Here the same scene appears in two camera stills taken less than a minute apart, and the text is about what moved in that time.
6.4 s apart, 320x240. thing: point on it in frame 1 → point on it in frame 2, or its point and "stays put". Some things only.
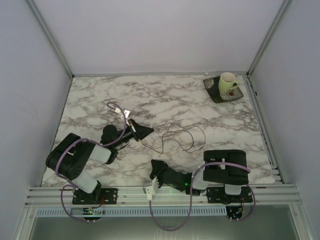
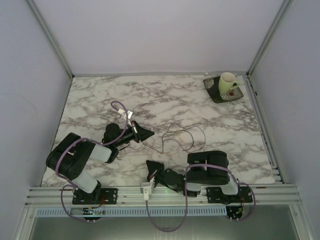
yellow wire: (180, 144) → (179, 140)
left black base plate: (100, 196) stays put
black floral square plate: (212, 85) stays put
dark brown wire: (167, 133) → (163, 141)
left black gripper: (141, 131) stays put
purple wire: (175, 139) stays put
